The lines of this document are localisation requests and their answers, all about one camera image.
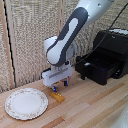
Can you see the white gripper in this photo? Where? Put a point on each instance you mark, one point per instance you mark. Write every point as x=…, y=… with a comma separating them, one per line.
x=56, y=76

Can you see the yellow toy food block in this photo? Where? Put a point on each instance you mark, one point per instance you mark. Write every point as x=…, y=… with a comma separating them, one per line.
x=58, y=97

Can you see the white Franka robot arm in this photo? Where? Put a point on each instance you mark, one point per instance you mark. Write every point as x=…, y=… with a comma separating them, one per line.
x=65, y=40

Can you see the black air fryer body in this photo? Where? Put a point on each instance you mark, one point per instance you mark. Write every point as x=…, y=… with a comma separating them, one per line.
x=113, y=41

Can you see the white plate floral rim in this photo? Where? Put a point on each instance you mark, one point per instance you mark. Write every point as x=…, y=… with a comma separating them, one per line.
x=26, y=104

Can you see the beige woven folding screen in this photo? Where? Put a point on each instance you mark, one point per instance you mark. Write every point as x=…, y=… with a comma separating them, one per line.
x=26, y=40

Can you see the white rounded object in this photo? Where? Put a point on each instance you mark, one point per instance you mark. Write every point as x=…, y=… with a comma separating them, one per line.
x=122, y=121

